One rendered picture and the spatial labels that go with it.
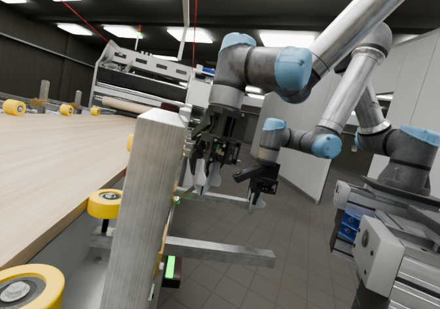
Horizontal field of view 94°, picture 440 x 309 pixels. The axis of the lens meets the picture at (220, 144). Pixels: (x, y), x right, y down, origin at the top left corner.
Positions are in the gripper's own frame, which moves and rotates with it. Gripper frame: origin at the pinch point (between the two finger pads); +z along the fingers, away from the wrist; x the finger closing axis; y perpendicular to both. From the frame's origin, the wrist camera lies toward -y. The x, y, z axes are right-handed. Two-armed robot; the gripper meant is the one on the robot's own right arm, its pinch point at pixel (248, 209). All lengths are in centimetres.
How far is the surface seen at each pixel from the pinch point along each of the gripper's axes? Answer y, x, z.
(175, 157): -29, -56, -27
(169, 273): -25.2, -20.7, 11.7
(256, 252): -5.3, -25.4, 0.0
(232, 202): -7.1, -1.5, -2.5
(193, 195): -21.6, -1.5, -2.9
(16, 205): -54, -34, -9
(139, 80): -104, 226, -61
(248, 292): 36, 54, 83
